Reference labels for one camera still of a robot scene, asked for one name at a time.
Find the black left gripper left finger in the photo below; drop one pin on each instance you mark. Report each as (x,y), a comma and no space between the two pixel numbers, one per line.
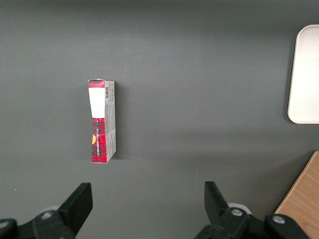
(74,211)

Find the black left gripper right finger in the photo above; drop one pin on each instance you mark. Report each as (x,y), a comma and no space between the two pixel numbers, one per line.
(216,211)

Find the beige plastic tray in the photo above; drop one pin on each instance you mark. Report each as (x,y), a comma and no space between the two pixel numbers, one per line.
(306,79)

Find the red grey cardboard box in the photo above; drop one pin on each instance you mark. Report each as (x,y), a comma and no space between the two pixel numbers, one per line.
(99,124)

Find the wooden drawer cabinet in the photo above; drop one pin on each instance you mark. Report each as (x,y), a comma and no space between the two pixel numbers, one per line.
(306,189)

